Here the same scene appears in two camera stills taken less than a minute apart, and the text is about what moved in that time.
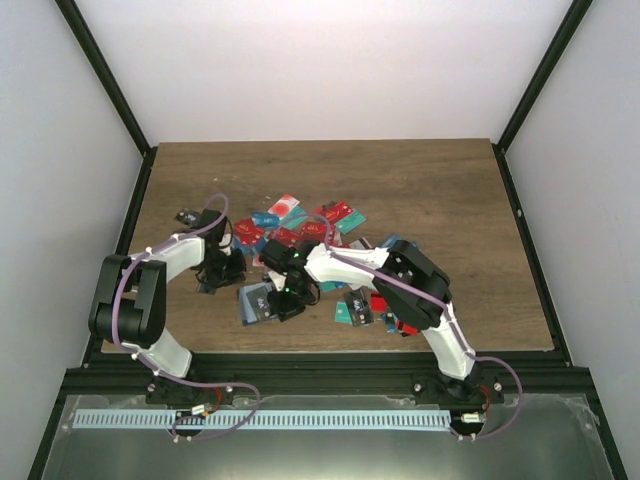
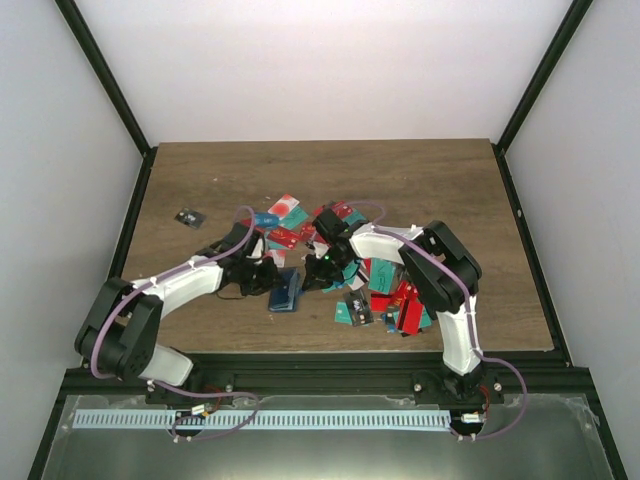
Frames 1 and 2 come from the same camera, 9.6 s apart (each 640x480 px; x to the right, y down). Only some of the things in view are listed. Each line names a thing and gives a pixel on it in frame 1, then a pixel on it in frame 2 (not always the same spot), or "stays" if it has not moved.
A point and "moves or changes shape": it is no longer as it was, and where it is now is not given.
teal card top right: (351, 222) stays
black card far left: (189, 217) stays
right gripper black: (285, 311) -> (316, 278)
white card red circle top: (283, 205) stays
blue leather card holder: (247, 313) moves or changes shape
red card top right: (334, 211) stays
